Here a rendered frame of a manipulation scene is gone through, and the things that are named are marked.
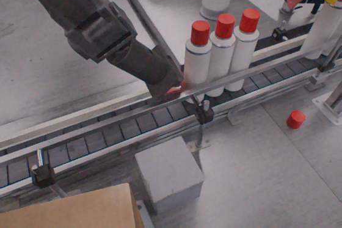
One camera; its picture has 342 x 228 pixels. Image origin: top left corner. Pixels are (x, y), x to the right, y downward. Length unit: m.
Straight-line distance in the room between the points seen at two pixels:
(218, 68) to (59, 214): 0.40
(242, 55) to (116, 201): 0.40
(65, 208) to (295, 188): 0.47
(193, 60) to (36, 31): 0.62
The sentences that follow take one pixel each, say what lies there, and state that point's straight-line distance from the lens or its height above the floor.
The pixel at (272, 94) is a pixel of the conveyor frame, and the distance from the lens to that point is 0.72.
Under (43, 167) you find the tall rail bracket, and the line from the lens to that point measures 0.49.
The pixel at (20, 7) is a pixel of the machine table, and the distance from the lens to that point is 1.13.
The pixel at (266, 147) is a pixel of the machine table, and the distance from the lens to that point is 0.65.
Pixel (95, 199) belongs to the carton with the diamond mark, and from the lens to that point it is 0.28.
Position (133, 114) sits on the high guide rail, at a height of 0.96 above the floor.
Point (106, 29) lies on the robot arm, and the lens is 0.38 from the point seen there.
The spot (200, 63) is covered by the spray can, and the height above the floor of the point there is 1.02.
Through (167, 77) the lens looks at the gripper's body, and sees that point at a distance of 0.49.
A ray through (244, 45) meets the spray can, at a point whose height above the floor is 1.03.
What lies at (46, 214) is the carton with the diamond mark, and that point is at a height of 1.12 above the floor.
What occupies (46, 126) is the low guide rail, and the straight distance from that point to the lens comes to 0.60.
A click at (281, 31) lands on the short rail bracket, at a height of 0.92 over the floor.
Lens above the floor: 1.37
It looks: 52 degrees down
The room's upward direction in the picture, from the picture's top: straight up
